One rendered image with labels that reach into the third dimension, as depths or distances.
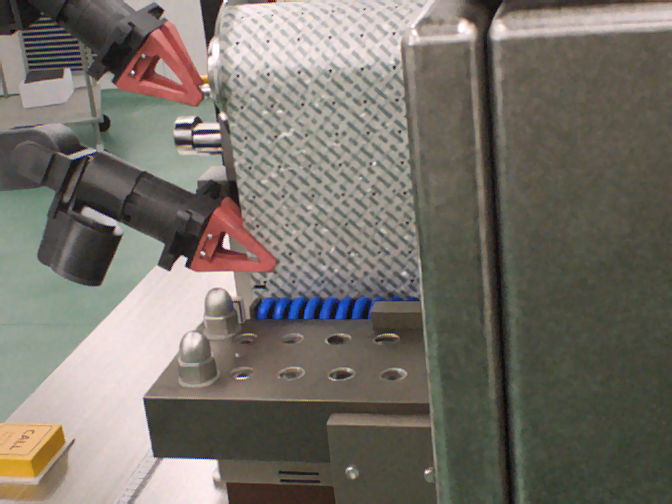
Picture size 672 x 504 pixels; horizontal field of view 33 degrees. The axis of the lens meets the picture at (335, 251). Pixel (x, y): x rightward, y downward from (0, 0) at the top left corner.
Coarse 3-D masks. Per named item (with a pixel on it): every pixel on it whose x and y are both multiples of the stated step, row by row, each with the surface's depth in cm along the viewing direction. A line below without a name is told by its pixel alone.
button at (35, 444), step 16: (0, 432) 115; (16, 432) 115; (32, 432) 115; (48, 432) 114; (0, 448) 112; (16, 448) 112; (32, 448) 112; (48, 448) 113; (0, 464) 111; (16, 464) 110; (32, 464) 110
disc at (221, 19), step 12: (228, 0) 107; (240, 0) 110; (228, 12) 107; (216, 24) 105; (216, 36) 104; (216, 48) 104; (216, 60) 104; (216, 72) 104; (216, 84) 104; (216, 96) 105; (228, 120) 106; (228, 132) 108
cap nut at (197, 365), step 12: (192, 336) 96; (204, 336) 97; (180, 348) 97; (192, 348) 96; (204, 348) 96; (180, 360) 97; (192, 360) 96; (204, 360) 97; (192, 372) 97; (204, 372) 97; (216, 372) 98; (180, 384) 98; (192, 384) 97; (204, 384) 97
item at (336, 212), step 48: (240, 144) 107; (288, 144) 106; (336, 144) 105; (384, 144) 104; (240, 192) 109; (288, 192) 108; (336, 192) 107; (384, 192) 106; (288, 240) 110; (336, 240) 109; (384, 240) 107; (288, 288) 112; (336, 288) 110; (384, 288) 109
